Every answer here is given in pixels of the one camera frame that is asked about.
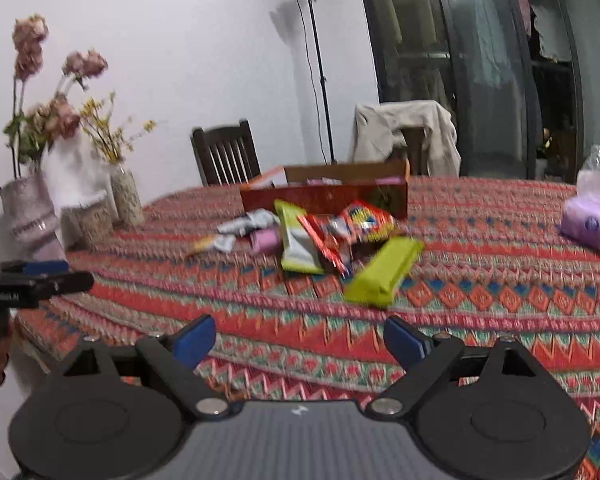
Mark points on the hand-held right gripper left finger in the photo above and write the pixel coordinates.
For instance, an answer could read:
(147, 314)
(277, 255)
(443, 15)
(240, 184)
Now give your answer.
(195, 340)

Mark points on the pink snack packet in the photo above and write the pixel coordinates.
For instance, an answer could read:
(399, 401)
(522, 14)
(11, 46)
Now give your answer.
(324, 180)
(265, 241)

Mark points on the purple tissue pack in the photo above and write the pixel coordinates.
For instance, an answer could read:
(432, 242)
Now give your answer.
(592, 227)

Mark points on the red and yellow snack bag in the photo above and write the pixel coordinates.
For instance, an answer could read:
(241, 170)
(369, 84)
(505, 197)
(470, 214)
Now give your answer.
(367, 220)

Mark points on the red cardboard box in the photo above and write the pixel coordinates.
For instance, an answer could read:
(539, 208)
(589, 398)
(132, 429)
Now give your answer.
(330, 200)

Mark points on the light blue hanging shirt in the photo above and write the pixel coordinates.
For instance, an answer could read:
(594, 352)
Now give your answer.
(487, 40)

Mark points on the black framed sliding glass door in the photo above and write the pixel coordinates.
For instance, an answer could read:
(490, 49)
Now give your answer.
(480, 85)

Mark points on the yellow flower sprigs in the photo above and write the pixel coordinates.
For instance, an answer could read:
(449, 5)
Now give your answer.
(107, 135)

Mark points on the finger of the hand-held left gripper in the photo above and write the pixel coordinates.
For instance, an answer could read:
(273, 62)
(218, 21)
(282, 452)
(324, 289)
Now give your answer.
(62, 286)
(45, 267)

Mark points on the chair under jacket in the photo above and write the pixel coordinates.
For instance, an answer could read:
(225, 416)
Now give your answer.
(412, 152)

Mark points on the beige jacket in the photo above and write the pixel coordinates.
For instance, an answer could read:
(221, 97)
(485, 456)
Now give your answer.
(430, 130)

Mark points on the red patterned tablecloth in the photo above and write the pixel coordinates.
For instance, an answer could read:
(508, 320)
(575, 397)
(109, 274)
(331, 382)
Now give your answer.
(480, 285)

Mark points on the patterned cup near vases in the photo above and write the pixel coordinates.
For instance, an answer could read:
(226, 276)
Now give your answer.
(90, 222)

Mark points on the white hanging garment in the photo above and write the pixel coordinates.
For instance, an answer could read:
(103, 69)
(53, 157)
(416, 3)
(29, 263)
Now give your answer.
(552, 35)

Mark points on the red striped snack packet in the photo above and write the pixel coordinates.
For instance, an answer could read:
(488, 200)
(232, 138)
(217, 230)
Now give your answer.
(325, 247)

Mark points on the small floral vase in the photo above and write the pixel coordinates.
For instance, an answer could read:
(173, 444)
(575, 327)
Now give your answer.
(126, 197)

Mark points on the dark wooden chair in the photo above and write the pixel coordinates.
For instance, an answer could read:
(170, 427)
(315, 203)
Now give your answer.
(225, 155)

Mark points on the green and white snack packet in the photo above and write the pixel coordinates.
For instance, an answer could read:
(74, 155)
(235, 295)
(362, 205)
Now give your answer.
(295, 245)

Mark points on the large pink ceramic vase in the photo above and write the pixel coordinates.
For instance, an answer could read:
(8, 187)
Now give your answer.
(30, 215)

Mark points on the silver snack packet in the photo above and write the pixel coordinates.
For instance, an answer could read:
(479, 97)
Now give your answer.
(225, 244)
(336, 227)
(252, 220)

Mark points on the lime green snack bar packet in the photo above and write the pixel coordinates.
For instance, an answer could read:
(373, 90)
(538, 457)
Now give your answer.
(385, 270)

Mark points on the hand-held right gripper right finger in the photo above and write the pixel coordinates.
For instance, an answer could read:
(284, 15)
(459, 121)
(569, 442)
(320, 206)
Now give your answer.
(404, 341)

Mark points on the floor lamp on stand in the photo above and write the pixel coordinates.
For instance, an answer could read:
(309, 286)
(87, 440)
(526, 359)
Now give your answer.
(320, 70)

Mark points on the dried pink roses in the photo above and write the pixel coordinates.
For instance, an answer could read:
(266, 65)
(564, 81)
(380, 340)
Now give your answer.
(55, 110)

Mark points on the gold snack packet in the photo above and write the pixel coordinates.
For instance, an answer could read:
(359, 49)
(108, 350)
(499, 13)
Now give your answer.
(202, 245)

